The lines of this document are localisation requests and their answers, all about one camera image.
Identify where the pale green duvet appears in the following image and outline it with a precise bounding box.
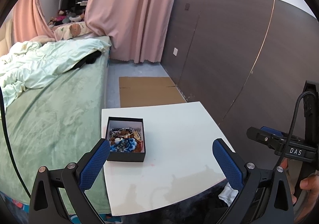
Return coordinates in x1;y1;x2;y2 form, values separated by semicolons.
1;36;111;108

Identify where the right hand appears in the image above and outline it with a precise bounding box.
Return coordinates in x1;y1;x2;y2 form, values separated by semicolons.
280;158;318;209

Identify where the patterned pillow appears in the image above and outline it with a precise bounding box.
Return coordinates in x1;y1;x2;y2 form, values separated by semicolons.
53;21;92;41

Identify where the green bed mattress cover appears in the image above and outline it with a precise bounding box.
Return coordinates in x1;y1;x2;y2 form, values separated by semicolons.
1;48;111;204

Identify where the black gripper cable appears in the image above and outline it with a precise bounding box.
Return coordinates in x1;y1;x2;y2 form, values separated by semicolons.
277;91;317;165

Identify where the pink curtain at left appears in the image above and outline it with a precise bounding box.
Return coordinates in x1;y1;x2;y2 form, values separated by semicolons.
12;0;54;42

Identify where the dark green bead bracelet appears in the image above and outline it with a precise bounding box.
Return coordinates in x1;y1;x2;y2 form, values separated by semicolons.
110;126;142;135

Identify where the dark wall switch plate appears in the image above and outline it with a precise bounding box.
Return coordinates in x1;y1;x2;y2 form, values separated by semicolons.
184;3;190;11

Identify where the stuffed toys pile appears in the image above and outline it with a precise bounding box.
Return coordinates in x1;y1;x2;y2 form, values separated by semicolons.
48;10;85;28

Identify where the black garment on bed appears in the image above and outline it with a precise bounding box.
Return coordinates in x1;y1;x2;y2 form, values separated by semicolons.
71;51;102;70

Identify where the brown wooden bead bracelet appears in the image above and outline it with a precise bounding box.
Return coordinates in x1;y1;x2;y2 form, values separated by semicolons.
109;130;144;152

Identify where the white wall socket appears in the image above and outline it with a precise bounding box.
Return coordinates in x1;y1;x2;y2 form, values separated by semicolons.
173;48;178;56

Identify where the blue braided bracelet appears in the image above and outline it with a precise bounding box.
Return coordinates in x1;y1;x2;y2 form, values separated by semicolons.
110;137;139;153

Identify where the flat brown cardboard sheet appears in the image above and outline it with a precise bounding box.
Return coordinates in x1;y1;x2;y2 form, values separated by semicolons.
119;77;186;108

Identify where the pink curtain near wall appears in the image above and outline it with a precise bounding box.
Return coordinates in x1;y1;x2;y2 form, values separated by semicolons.
85;0;174;63

